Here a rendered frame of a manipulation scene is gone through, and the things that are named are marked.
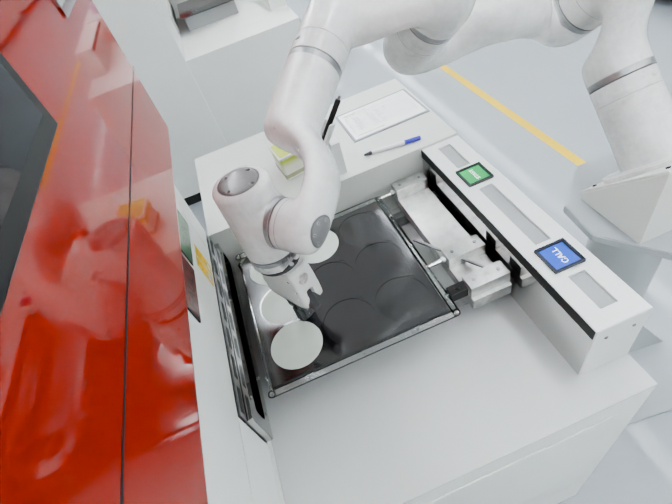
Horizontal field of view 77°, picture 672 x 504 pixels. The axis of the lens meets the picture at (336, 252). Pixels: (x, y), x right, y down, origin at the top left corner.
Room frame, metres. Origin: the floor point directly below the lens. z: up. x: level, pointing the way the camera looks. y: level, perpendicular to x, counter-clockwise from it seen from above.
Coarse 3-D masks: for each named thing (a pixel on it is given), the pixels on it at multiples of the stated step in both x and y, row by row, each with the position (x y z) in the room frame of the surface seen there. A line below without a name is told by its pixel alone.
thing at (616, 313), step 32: (448, 160) 0.73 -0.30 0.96; (480, 160) 0.69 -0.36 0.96; (480, 192) 0.60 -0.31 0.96; (512, 192) 0.57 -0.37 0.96; (512, 224) 0.50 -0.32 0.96; (544, 224) 0.47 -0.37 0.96; (576, 288) 0.33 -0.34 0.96; (608, 288) 0.31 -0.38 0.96; (608, 320) 0.26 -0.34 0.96; (640, 320) 0.26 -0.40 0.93; (608, 352) 0.26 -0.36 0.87
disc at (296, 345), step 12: (288, 324) 0.50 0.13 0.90; (300, 324) 0.49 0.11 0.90; (312, 324) 0.48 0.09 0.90; (276, 336) 0.48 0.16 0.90; (288, 336) 0.47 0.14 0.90; (300, 336) 0.46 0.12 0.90; (312, 336) 0.45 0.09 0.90; (276, 348) 0.45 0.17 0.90; (288, 348) 0.44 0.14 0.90; (300, 348) 0.44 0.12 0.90; (312, 348) 0.43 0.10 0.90; (276, 360) 0.43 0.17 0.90; (288, 360) 0.42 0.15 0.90; (300, 360) 0.41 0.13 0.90; (312, 360) 0.40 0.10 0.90
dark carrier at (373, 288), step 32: (352, 224) 0.70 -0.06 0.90; (384, 224) 0.67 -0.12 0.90; (352, 256) 0.61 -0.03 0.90; (384, 256) 0.58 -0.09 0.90; (256, 288) 0.61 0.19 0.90; (352, 288) 0.53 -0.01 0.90; (384, 288) 0.50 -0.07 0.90; (416, 288) 0.48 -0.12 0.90; (256, 320) 0.53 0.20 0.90; (320, 320) 0.48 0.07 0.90; (352, 320) 0.46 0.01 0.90; (384, 320) 0.43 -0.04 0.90; (416, 320) 0.41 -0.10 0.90; (320, 352) 0.41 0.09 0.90; (352, 352) 0.39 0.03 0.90
